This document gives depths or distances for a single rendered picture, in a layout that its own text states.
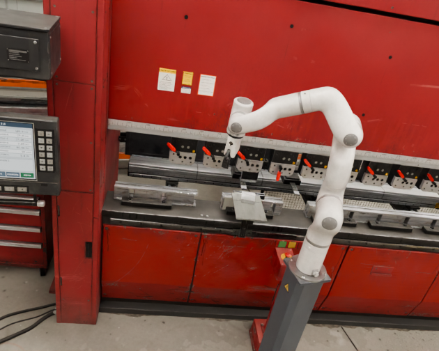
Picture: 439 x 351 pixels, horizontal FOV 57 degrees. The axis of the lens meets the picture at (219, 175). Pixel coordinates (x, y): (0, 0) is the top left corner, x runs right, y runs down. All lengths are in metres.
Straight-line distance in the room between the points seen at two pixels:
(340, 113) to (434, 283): 1.96
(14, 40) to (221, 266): 1.77
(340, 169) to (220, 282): 1.36
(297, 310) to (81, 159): 1.33
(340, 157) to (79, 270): 1.67
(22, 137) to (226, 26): 1.07
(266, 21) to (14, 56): 1.15
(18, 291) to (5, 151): 1.58
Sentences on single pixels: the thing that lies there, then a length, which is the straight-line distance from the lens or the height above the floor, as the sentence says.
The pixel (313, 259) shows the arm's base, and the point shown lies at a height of 1.11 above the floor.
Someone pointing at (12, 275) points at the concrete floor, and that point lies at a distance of 3.37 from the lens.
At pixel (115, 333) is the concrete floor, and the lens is 2.94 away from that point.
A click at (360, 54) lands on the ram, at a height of 1.94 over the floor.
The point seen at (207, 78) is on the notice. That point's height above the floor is 1.70.
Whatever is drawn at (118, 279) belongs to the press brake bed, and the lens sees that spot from 2.80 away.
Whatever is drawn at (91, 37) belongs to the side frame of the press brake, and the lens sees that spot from 1.95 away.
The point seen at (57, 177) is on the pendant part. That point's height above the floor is 1.34.
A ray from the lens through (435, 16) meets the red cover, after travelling 2.42.
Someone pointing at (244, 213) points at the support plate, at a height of 1.00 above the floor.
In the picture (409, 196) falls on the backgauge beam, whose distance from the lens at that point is 3.26.
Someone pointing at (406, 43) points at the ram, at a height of 2.03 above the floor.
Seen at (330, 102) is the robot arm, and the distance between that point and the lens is 1.66.
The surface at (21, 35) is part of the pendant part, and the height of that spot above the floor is 1.91.
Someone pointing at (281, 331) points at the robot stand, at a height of 0.63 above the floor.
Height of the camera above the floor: 2.32
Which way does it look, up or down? 30 degrees down
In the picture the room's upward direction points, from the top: 11 degrees clockwise
